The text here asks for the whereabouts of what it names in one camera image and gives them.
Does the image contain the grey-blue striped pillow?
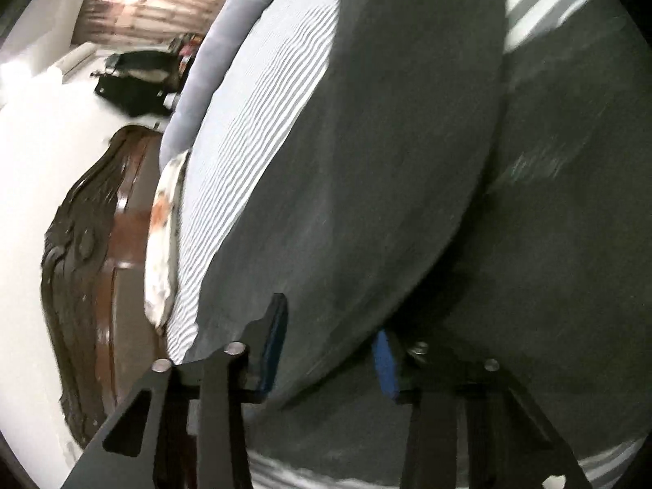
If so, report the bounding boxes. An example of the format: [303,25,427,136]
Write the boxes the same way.
[159,0,317,171]

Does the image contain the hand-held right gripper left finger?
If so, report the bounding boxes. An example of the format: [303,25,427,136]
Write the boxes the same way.
[61,293,289,489]

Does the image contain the floral print pillow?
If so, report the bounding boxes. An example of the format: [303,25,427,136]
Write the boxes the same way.
[144,150,192,329]

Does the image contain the dark grey denim pants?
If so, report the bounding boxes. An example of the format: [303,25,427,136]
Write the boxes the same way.
[181,0,652,469]

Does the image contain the carved brown wooden headboard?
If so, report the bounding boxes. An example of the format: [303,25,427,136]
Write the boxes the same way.
[40,125,174,449]

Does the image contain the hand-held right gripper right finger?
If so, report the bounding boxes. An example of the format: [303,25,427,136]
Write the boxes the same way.
[371,330,594,489]

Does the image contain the brown wooden wardrobe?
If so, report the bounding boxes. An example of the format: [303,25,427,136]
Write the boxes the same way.
[71,0,250,46]

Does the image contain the black suitcase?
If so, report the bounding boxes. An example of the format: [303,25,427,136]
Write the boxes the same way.
[94,50,179,117]

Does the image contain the grey white striped bed sheet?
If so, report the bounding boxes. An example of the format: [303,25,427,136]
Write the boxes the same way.
[165,0,637,489]

